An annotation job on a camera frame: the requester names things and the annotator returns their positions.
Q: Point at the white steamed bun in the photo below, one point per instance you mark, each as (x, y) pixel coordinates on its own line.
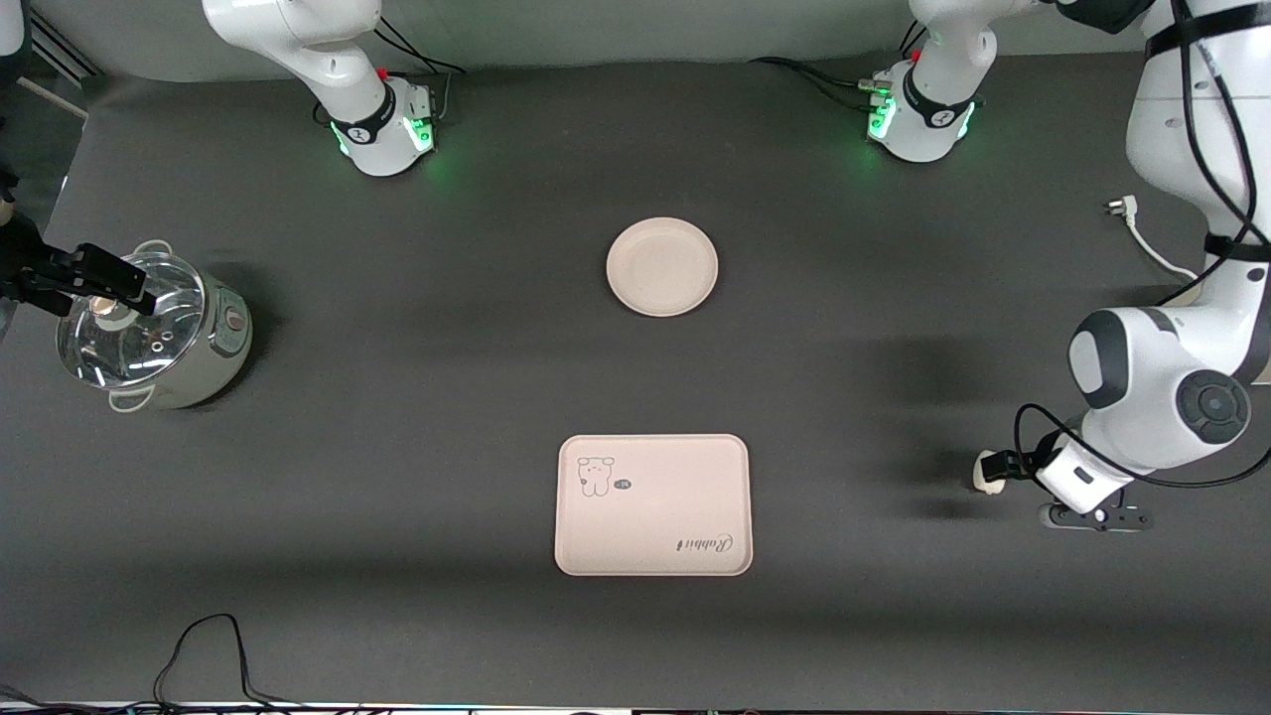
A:
(990, 475)

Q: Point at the steel electric cooking pot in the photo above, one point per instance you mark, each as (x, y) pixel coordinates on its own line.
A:
(218, 357)

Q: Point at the aluminium frame rail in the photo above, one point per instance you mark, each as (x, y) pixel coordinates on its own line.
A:
(65, 55)

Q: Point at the glass pot lid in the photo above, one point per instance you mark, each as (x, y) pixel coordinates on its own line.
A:
(149, 348)

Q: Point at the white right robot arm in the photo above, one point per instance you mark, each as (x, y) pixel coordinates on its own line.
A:
(328, 50)

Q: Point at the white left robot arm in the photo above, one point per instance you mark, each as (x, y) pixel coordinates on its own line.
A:
(1162, 357)

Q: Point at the beige rectangular printed tray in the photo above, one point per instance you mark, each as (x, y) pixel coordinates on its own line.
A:
(655, 516)

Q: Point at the round beige plate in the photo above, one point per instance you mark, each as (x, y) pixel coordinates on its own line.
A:
(662, 266)

